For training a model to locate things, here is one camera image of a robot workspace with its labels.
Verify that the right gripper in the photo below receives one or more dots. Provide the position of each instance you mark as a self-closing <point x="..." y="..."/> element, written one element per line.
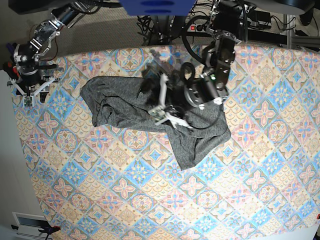
<point x="29" y="93"/>

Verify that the grey t-shirt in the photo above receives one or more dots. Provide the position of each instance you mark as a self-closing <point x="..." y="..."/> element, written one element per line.
<point x="126" y="102"/>

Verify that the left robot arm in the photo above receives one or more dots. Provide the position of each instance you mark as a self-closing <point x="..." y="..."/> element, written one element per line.
<point x="176" y="93"/>

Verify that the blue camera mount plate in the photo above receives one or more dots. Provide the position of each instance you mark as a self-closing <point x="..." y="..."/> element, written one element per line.
<point x="157" y="7"/>

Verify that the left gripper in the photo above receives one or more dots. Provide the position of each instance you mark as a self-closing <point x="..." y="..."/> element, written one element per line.
<point x="163" y="112"/>

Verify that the white wall vent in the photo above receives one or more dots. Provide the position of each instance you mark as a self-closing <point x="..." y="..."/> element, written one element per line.
<point x="29" y="223"/>

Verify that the patterned tablecloth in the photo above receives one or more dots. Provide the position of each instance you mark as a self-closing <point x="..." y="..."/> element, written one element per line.
<point x="107" y="183"/>

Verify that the red black clamp lower left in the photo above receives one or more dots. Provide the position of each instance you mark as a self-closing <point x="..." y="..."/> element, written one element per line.
<point x="45" y="228"/>

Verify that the red black clamp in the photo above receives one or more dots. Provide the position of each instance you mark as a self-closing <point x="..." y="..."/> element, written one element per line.
<point x="45" y="228"/>
<point x="11" y="70"/>

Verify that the red black clamp upper left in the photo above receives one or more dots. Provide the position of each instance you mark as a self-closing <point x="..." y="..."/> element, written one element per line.
<point x="11" y="70"/>

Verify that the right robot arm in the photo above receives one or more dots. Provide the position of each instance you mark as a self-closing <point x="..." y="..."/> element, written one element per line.
<point x="27" y="68"/>

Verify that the aluminium frame post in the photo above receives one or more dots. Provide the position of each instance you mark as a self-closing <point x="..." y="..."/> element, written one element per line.
<point x="298" y="42"/>

